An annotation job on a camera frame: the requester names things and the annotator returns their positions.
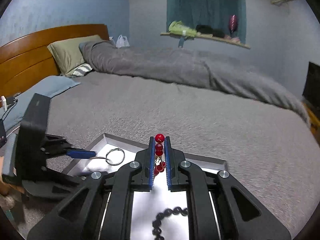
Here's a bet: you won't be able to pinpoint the teal curtain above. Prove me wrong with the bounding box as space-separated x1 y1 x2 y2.
167 0 247 43

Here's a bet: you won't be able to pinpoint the striped pillow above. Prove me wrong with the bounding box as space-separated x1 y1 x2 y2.
71 63 93 77

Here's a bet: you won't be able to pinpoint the white plastic bag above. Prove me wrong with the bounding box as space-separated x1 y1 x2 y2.
116 35 130 48

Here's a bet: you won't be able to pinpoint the olive green pillow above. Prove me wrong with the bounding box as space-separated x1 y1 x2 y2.
47 35 102 77

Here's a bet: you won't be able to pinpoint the red bead gold bracelet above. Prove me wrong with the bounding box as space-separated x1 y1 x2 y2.
152 133 167 177

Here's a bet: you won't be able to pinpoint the wooden headboard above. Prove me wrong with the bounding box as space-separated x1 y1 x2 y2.
1 24 109 97

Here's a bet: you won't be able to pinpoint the wooden tv stand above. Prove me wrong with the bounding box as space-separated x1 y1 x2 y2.
303 103 320 144

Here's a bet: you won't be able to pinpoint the large black bead bracelet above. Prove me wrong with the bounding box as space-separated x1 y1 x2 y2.
151 206 189 240

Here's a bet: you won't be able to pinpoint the silver wire bangle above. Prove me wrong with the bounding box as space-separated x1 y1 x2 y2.
105 148 125 166

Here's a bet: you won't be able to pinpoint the green cloth on shelf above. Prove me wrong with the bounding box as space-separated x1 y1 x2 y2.
168 21 197 38

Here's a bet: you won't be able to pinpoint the grey folded duvet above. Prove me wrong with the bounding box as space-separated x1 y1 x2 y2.
79 41 310 124

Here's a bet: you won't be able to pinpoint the blue blanket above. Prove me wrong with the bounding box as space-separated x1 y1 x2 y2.
4 76 80 132

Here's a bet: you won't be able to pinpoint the black television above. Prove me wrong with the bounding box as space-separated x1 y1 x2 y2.
302 62 320 108

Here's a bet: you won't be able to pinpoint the grey shallow cardboard box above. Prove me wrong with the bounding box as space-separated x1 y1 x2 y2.
63 133 228 239

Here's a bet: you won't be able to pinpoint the black clothes on shelf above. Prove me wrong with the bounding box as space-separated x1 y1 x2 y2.
195 24 225 38

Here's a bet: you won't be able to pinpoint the white charger cable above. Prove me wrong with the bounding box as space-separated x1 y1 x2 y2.
0 92 21 133

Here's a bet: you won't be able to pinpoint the left hand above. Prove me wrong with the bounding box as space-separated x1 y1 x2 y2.
0 178 25 211

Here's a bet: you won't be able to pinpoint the grey bed cover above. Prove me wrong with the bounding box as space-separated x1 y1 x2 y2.
48 72 319 237

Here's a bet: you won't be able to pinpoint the wooden window shelf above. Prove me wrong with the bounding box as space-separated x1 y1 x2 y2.
160 32 251 49

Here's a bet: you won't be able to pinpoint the pink wine glass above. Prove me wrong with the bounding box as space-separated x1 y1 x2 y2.
228 15 238 36

